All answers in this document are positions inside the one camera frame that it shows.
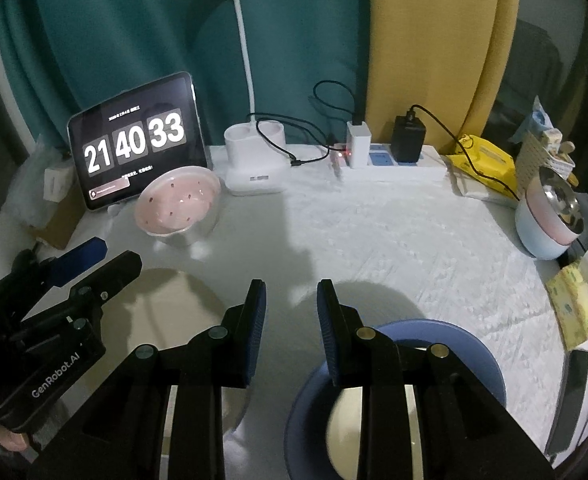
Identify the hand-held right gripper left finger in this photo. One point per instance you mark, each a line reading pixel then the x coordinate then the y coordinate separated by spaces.
pixel 256 330

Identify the white desk lamp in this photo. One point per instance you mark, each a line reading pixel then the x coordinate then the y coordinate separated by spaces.
pixel 254 170

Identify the clear plastic bag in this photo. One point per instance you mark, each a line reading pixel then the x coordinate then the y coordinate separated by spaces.
pixel 29 180

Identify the yellow wipes packet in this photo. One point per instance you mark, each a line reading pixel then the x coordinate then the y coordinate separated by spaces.
pixel 489 160

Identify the teal curtain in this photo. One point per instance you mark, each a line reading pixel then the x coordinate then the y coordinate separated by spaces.
pixel 124 35

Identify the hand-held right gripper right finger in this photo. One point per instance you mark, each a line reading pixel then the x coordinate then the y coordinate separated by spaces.
pixel 326 335

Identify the person's left hand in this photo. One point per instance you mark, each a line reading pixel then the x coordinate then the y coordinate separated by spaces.
pixel 9 440

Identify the white power strip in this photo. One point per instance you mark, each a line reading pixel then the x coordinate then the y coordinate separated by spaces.
pixel 414 170

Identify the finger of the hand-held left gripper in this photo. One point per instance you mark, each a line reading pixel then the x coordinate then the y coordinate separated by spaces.
pixel 119 270
pixel 81 255

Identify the cardboard box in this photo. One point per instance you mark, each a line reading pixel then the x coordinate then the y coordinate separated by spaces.
pixel 61 225

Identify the small white box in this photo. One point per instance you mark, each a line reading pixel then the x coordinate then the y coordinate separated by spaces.
pixel 58 185

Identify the black power adapter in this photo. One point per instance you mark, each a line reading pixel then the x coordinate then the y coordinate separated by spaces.
pixel 408 140

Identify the perforated cream holder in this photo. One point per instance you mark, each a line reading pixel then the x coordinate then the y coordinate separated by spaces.
pixel 539 155

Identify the cream plate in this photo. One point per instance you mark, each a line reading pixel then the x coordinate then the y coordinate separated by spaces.
pixel 179 300

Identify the white packet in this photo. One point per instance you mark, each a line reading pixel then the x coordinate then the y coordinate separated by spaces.
pixel 466 187

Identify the white textured tablecloth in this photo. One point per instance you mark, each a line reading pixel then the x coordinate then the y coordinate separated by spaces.
pixel 399 250

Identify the steel bowl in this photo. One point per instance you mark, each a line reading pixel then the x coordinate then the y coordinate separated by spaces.
pixel 561 200

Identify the yellow patterned tissue pack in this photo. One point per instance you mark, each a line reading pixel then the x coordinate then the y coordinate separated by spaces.
pixel 574 300

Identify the yellow curtain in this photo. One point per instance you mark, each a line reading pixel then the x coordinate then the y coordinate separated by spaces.
pixel 434 35

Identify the cream bowl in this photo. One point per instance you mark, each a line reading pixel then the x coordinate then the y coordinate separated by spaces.
pixel 345 420

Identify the black phone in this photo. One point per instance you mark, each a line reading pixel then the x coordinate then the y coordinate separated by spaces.
pixel 571 400

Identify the tablet with clock display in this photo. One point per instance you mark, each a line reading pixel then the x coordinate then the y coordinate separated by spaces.
pixel 134 140

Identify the pink dotted bowl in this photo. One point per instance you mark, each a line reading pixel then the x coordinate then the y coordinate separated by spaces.
pixel 174 205

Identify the white charger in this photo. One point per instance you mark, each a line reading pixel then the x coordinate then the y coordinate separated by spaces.
pixel 358 145

